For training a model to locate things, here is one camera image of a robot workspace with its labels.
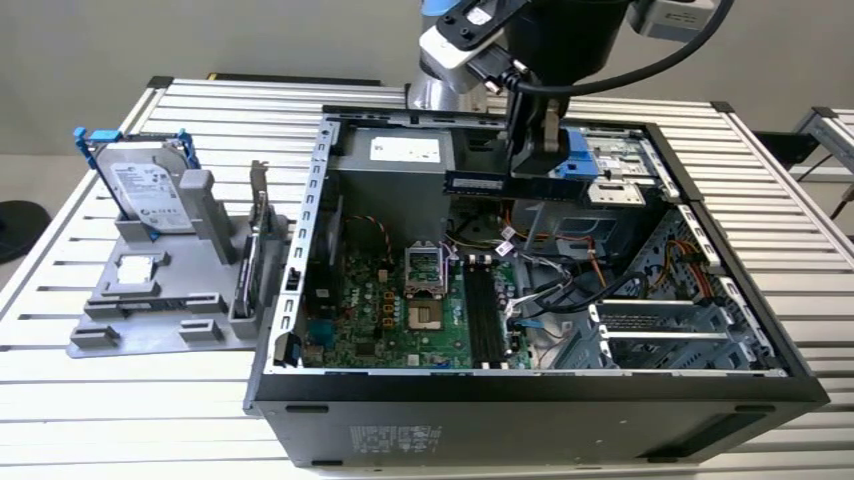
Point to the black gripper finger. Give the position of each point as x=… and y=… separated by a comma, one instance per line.
x=534, y=162

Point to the RAM stick with black chips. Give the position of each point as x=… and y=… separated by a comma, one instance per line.
x=474, y=181
x=167, y=303

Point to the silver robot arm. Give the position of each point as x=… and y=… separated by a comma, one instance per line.
x=430, y=95

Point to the RAM slot with white clips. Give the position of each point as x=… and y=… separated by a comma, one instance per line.
x=488, y=310
x=480, y=310
x=496, y=310
x=472, y=310

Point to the blue bay latch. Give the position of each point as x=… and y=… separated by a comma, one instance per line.
x=579, y=155

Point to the metal disk bay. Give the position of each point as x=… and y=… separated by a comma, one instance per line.
x=616, y=192

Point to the grey power supply unit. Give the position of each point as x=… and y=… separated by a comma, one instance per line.
x=394, y=167

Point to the CPU socket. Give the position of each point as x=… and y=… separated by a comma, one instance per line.
x=424, y=315

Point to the green motherboard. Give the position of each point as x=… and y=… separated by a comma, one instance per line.
x=360, y=280

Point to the grey perforated drive cage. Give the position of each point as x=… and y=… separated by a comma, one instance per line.
x=667, y=345

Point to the black graphics card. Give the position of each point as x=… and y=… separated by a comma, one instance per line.
x=250, y=270

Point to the black PC case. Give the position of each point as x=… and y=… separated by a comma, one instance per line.
x=467, y=425

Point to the hard disk in blue carrier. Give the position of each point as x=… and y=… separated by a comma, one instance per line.
x=143, y=190

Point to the silver CPU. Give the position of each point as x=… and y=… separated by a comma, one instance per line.
x=136, y=270

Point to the grey parts rack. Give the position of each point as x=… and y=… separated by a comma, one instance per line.
x=153, y=345

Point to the black round floor base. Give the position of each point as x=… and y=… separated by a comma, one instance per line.
x=20, y=230

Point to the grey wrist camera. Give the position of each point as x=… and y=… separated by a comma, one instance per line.
x=667, y=20

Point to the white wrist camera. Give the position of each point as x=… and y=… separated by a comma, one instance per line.
x=447, y=47

